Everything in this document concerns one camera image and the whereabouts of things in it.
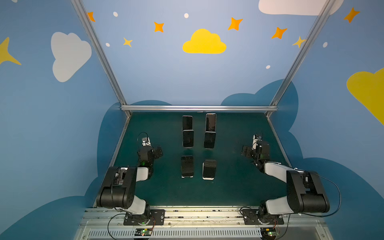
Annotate phone dark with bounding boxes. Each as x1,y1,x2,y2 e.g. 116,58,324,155
183,130,194,148
204,132,216,149
181,156,194,176

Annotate phone white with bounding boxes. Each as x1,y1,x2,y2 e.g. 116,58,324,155
203,160,217,181

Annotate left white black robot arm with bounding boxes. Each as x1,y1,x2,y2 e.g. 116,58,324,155
96,145,163,219

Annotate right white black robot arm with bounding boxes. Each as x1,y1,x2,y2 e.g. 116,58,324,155
242,140,331,218

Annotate back left phone purple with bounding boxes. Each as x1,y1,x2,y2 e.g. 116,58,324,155
182,116,193,131

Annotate back right phone silver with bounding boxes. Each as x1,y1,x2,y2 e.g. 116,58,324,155
206,113,217,132

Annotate back horizontal aluminium bar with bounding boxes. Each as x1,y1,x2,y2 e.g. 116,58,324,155
121,105,278,112

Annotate left green circuit board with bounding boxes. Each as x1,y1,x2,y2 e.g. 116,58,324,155
134,229,153,237

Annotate green circuit board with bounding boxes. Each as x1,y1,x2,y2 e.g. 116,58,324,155
261,228,279,240
134,229,153,237

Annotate right green circuit board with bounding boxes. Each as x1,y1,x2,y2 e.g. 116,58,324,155
261,228,279,240

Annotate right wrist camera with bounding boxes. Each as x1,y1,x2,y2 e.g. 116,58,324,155
252,134,263,150

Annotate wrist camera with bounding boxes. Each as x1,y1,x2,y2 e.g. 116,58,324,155
252,134,263,150
142,137,152,146

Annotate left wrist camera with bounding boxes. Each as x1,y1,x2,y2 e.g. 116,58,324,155
142,137,152,146

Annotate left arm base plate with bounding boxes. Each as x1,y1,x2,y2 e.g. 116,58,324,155
123,209,166,226

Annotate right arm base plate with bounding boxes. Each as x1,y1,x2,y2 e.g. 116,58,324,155
240,208,284,225

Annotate aluminium mounting rail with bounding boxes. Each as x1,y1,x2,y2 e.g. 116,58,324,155
74,206,333,240

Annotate right aluminium frame post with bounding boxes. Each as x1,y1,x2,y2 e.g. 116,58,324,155
270,0,336,107

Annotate aluminium frame post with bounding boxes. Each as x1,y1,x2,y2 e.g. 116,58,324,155
270,0,336,107
71,0,127,105

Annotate left aluminium frame post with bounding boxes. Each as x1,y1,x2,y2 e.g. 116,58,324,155
71,0,127,105

